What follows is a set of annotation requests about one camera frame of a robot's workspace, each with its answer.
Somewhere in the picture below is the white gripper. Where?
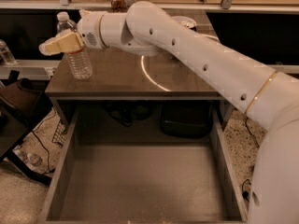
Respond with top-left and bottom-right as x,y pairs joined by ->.
38,9 -> 107,56

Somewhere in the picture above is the clear plastic water bottle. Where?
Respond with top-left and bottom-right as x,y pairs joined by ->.
57,11 -> 93,80

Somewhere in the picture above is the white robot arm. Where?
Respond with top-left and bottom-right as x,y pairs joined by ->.
39,1 -> 299,224

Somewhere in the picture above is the grey cabinet with drawer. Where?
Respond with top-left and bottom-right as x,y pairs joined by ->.
44,8 -> 244,131

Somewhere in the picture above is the clear bottle at left edge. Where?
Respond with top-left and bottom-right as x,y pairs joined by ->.
0,39 -> 16,65

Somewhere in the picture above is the plastic bottle on floor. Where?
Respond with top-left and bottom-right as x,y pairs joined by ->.
14,149 -> 47,175

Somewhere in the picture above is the grey open top drawer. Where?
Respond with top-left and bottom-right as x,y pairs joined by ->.
37,105 -> 248,224

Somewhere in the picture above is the brown snack can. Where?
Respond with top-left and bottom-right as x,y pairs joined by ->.
111,0 -> 127,12

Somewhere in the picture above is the dark chair at left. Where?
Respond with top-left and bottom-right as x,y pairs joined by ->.
0,70 -> 52,186

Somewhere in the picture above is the white bowl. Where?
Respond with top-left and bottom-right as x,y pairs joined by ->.
172,16 -> 196,24

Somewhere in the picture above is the blue soda can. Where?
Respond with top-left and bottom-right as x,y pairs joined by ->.
180,21 -> 197,31

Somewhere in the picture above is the black bag under cabinet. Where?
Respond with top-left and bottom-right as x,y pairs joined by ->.
160,100 -> 213,138

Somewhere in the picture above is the black floor cable left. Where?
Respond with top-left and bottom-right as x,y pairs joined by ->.
30,107 -> 57,175

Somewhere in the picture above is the wire basket on floor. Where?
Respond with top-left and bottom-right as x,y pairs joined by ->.
52,121 -> 67,147

